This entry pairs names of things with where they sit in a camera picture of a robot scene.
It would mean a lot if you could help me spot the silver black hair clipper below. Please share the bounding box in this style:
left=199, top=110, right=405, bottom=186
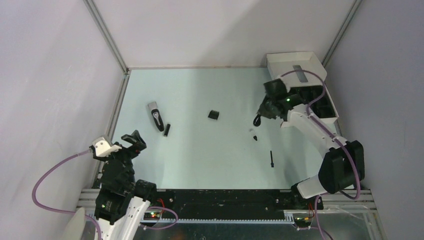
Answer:
left=147, top=101, right=165, bottom=132

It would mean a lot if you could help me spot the small black cylinder attachment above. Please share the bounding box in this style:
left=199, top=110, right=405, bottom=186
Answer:
left=163, top=123, right=171, bottom=137

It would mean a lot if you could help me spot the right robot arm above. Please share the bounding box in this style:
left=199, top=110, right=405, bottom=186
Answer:
left=257, top=79, right=365, bottom=199

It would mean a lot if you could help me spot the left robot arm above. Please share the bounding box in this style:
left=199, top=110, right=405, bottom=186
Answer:
left=90, top=130, right=157, bottom=240

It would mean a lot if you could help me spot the white storage box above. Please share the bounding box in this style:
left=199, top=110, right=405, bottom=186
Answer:
left=265, top=51, right=339, bottom=124

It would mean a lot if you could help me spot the black cleaning brush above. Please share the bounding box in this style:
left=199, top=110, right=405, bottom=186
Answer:
left=269, top=150, right=275, bottom=168

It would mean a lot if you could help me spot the black clipper comb guard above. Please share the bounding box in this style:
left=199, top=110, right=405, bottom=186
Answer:
left=207, top=110, right=220, bottom=120

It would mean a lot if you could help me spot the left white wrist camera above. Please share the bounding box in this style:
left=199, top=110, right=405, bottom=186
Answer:
left=92, top=135, right=122, bottom=158

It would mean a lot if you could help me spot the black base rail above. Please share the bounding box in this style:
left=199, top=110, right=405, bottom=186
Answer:
left=154, top=189, right=324, bottom=221

